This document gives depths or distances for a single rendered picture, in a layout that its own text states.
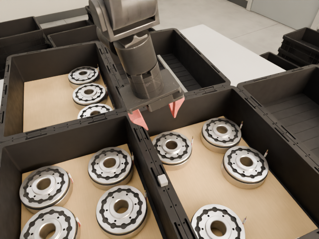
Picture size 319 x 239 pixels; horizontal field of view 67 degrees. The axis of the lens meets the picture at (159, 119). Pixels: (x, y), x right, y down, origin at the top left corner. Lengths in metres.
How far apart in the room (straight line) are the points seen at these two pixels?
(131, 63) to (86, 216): 0.34
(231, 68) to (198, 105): 0.58
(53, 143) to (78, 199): 0.14
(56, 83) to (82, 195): 0.46
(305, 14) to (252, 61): 2.35
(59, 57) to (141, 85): 0.56
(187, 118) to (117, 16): 0.41
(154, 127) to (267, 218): 0.33
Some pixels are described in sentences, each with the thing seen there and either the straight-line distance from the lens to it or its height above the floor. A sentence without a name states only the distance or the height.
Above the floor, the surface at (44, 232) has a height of 0.85.
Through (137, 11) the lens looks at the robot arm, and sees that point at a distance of 0.34.
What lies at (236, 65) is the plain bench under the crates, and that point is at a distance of 1.25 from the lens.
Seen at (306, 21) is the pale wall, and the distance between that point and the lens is 3.61.
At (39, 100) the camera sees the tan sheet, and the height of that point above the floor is 0.83.
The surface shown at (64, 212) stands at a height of 0.86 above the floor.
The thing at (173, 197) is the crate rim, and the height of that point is 0.93.
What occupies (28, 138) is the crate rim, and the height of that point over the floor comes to 0.93.
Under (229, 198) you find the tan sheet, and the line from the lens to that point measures 0.58.
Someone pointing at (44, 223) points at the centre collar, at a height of 0.87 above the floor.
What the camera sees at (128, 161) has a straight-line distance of 0.58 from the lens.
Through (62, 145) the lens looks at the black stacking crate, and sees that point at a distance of 0.62.
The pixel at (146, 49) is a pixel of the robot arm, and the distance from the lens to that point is 0.37.
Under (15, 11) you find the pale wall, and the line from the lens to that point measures 3.71.
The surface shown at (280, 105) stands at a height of 0.83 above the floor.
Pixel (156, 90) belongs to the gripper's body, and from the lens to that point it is 0.42.
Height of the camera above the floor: 1.33
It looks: 44 degrees down
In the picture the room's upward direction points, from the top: straight up
